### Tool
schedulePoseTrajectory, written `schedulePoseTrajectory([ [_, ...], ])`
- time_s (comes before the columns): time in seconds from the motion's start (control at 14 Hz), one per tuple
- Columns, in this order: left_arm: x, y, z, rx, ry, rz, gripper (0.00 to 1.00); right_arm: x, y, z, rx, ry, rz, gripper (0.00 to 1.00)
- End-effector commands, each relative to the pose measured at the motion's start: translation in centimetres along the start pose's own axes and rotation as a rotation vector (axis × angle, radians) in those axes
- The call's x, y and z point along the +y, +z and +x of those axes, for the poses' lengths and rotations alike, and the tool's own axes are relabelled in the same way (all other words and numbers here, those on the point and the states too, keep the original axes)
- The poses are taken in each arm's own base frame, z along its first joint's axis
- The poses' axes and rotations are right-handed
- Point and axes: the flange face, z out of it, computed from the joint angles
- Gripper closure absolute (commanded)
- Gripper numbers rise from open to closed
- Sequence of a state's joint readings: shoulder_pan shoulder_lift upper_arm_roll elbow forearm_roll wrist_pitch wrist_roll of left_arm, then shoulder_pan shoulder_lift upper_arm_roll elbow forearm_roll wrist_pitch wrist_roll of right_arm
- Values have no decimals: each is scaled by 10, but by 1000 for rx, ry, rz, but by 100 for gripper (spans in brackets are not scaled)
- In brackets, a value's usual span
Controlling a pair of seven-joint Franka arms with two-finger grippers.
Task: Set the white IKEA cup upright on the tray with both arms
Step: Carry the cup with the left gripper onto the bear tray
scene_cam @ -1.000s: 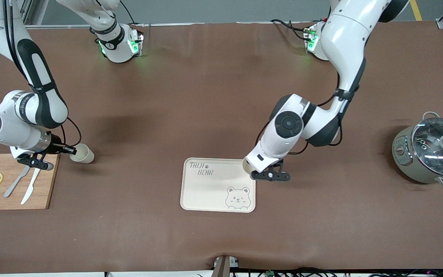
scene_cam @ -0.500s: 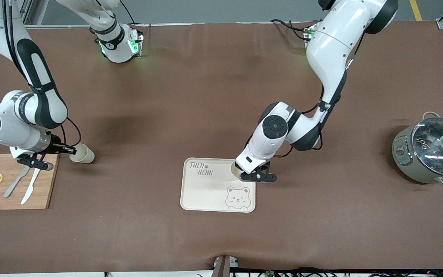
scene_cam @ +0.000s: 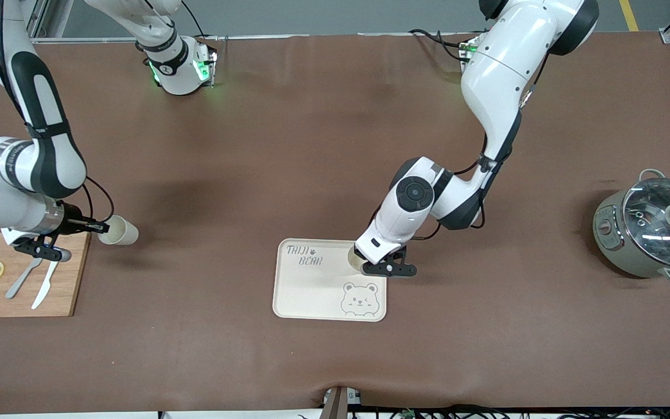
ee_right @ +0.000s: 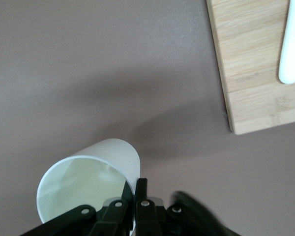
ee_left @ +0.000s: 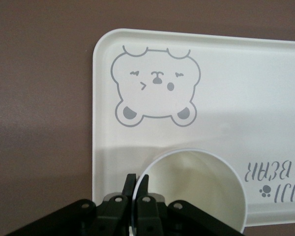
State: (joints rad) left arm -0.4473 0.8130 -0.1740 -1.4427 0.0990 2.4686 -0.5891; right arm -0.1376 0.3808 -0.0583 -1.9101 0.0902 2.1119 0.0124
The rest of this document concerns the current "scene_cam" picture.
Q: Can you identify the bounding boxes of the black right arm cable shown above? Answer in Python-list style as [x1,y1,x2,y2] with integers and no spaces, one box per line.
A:
[82,176,115,225]

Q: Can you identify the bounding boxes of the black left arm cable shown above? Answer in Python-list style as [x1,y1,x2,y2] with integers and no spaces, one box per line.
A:
[367,55,548,240]

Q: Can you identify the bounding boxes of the wooden cutting board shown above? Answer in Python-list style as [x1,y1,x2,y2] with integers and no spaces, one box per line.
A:
[0,232,91,318]

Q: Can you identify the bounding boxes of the grey plastic knife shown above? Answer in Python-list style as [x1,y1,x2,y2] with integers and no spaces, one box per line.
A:
[5,256,44,300]

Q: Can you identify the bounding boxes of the wooden table edge post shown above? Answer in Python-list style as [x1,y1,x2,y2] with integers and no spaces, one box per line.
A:
[322,386,362,419]

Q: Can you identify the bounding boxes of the cream tray with bear print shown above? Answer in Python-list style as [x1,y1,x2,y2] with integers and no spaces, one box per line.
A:
[272,238,388,322]

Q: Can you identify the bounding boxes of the white plastic cup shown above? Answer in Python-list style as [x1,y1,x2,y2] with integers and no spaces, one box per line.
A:
[347,244,373,274]
[98,215,139,246]

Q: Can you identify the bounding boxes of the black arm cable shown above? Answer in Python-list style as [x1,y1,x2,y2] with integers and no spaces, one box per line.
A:
[82,176,115,225]
[367,55,548,240]

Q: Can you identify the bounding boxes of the black base cable bundle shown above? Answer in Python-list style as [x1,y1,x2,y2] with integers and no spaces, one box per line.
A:
[408,28,469,63]

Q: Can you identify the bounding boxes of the glass pot lid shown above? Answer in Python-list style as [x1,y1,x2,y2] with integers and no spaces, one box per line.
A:
[622,177,670,269]

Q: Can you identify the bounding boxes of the grey cooking pot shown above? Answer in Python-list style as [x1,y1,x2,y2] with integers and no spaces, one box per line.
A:
[593,169,670,285]

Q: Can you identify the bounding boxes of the white plastic knife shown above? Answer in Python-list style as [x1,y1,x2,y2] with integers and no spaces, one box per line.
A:
[31,259,61,310]

